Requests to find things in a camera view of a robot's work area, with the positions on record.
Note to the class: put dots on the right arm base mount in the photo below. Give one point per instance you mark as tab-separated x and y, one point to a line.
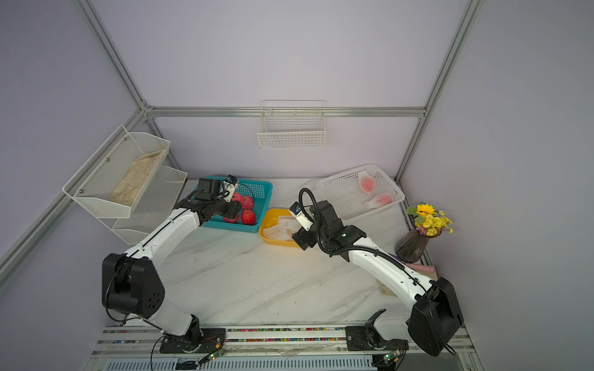
367	338

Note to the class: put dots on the white plastic perforated basket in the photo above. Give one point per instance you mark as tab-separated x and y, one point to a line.
343	193

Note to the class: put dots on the white wire wall basket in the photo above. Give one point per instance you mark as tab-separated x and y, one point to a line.
292	124

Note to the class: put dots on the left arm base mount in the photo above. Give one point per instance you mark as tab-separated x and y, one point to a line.
196	340

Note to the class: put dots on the white two-tier wire shelf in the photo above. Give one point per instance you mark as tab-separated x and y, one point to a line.
92	184

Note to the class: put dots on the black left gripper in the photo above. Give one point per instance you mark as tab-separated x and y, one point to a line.
233	209

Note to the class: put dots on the dark glass vase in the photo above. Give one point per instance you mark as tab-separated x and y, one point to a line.
412	246

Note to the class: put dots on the yellow flower bouquet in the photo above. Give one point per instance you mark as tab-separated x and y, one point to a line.
429	221

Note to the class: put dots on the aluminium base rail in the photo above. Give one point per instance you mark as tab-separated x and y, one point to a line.
293	347

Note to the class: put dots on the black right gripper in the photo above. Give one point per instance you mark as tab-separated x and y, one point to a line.
303	237

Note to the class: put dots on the teal plastic perforated basket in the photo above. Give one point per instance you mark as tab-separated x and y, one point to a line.
261	193

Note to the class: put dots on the netted red apple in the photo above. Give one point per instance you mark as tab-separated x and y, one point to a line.
248	217
233	220

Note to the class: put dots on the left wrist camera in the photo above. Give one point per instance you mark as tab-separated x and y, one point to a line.
228	188

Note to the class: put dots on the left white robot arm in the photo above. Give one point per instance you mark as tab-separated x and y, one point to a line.
131	284

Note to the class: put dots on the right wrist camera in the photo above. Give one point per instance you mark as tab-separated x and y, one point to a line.
300	214

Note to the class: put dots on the beige cloth in shelf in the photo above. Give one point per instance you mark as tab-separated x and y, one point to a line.
128	189

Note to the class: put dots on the yellow plastic tub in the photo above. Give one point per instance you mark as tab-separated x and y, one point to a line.
273	217

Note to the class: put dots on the aluminium frame structure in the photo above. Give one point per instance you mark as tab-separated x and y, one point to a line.
13	260

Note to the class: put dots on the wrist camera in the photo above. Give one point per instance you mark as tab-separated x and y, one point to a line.
300	214
228	188

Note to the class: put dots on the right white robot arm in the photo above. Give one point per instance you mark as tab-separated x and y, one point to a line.
434	311

